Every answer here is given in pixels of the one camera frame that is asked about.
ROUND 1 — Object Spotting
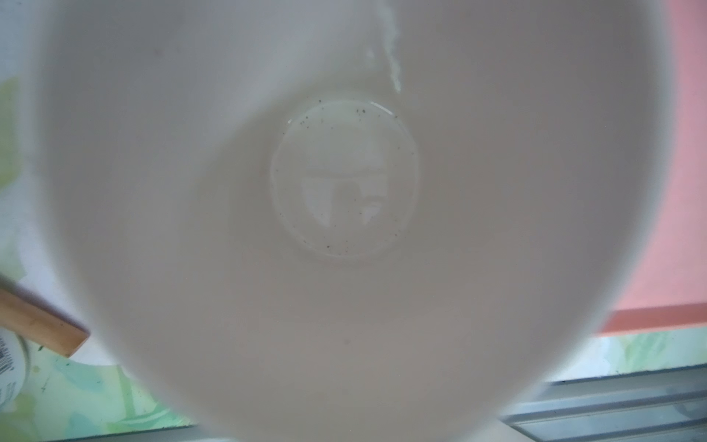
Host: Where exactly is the white mug purple handle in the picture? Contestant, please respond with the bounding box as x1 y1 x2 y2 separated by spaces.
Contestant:
20 1 673 441

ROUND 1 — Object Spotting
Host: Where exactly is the pink tray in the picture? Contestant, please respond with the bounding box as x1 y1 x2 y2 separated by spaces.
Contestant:
601 1 706 335

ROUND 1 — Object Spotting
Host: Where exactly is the wooden mallet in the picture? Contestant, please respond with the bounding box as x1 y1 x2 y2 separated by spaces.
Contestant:
1 288 90 358

